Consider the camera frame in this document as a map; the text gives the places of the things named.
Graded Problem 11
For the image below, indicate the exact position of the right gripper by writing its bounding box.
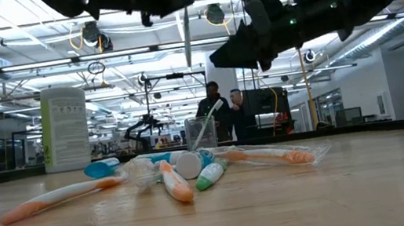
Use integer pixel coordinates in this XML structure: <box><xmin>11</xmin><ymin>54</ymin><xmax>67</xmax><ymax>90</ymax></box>
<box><xmin>204</xmin><ymin>0</ymin><xmax>358</xmax><ymax>79</ymax></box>

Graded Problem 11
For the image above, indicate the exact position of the green white toothbrush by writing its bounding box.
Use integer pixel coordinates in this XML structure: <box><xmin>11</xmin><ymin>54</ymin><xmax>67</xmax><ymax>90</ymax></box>
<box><xmin>177</xmin><ymin>0</ymin><xmax>198</xmax><ymax>69</ymax></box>
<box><xmin>186</xmin><ymin>97</ymin><xmax>230</xmax><ymax>151</ymax></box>
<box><xmin>192</xmin><ymin>158</ymin><xmax>231</xmax><ymax>193</ymax></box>

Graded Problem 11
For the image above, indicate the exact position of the orange white toothbrush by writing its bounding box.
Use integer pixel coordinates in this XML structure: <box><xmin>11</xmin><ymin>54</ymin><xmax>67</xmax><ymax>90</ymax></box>
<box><xmin>156</xmin><ymin>156</ymin><xmax>196</xmax><ymax>207</ymax></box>
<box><xmin>0</xmin><ymin>173</ymin><xmax>132</xmax><ymax>226</ymax></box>

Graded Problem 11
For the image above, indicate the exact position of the black cabinet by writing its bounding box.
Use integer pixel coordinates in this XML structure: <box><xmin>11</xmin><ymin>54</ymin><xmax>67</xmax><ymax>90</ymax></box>
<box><xmin>240</xmin><ymin>83</ymin><xmax>295</xmax><ymax>140</ymax></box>

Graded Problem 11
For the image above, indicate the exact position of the person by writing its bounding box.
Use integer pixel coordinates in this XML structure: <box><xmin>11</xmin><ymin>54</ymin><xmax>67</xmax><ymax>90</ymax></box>
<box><xmin>191</xmin><ymin>78</ymin><xmax>236</xmax><ymax>146</ymax></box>
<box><xmin>227</xmin><ymin>86</ymin><xmax>261</xmax><ymax>142</ymax></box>

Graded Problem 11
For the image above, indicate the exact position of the clear acrylic organizer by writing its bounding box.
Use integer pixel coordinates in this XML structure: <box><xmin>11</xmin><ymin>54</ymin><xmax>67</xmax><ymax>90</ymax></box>
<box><xmin>182</xmin><ymin>114</ymin><xmax>220</xmax><ymax>154</ymax></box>

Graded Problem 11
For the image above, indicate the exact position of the white wipes canister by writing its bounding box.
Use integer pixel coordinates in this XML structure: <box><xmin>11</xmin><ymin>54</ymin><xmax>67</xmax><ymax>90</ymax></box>
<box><xmin>33</xmin><ymin>83</ymin><xmax>96</xmax><ymax>174</ymax></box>

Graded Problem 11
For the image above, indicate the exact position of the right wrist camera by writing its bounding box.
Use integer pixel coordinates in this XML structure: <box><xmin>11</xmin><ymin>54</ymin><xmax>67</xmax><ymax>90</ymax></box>
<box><xmin>242</xmin><ymin>0</ymin><xmax>278</xmax><ymax>32</ymax></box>

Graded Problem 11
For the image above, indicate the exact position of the ceiling cable reel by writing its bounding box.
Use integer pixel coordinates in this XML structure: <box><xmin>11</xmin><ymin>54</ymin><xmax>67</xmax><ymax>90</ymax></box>
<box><xmin>302</xmin><ymin>47</ymin><xmax>318</xmax><ymax>64</ymax></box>
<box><xmin>204</xmin><ymin>2</ymin><xmax>227</xmax><ymax>27</ymax></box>
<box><xmin>136</xmin><ymin>71</ymin><xmax>150</xmax><ymax>88</ymax></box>
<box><xmin>79</xmin><ymin>17</ymin><xmax>115</xmax><ymax>55</ymax></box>

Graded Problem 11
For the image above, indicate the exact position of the yellow hanging cable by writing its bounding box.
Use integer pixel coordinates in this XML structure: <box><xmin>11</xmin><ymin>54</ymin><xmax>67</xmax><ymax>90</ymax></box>
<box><xmin>297</xmin><ymin>46</ymin><xmax>321</xmax><ymax>130</ymax></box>

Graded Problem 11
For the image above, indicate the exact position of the black cable floor base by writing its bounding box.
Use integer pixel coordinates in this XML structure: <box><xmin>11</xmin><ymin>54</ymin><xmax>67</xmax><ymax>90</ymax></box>
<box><xmin>313</xmin><ymin>118</ymin><xmax>334</xmax><ymax>131</ymax></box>

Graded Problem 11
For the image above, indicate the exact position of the black aluminium table frame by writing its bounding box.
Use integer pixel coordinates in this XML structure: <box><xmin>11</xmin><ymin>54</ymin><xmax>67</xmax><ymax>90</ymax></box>
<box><xmin>0</xmin><ymin>113</ymin><xmax>404</xmax><ymax>191</ymax></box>

